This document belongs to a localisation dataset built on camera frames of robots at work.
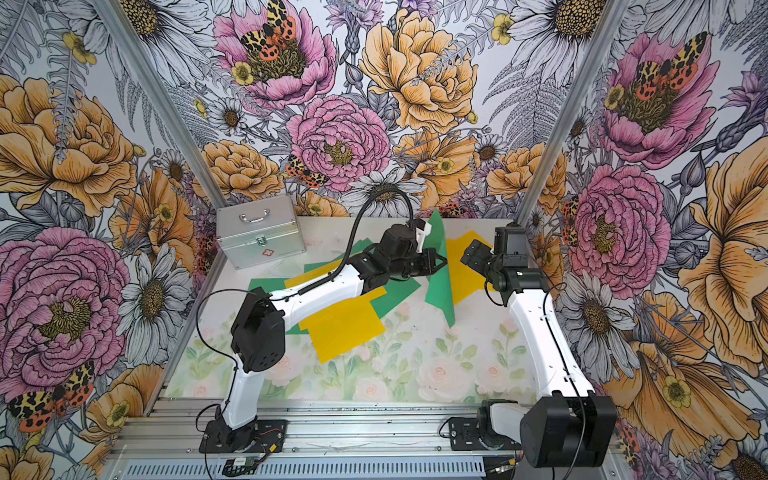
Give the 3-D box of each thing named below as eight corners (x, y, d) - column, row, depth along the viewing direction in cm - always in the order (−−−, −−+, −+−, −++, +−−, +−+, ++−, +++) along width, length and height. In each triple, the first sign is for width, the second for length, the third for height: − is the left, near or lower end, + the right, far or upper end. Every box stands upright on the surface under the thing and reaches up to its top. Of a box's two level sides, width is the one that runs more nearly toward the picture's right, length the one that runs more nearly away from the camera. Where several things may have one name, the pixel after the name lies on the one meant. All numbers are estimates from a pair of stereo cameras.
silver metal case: (237, 275, 108) (216, 244, 96) (234, 240, 119) (216, 208, 106) (308, 255, 114) (297, 224, 101) (299, 223, 125) (289, 192, 112)
